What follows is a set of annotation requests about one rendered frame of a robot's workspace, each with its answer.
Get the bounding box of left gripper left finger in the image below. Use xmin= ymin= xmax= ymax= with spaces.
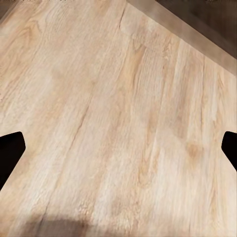
xmin=0 ymin=131 xmax=26 ymax=190

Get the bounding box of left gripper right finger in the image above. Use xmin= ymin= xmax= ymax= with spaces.
xmin=221 ymin=131 xmax=237 ymax=171

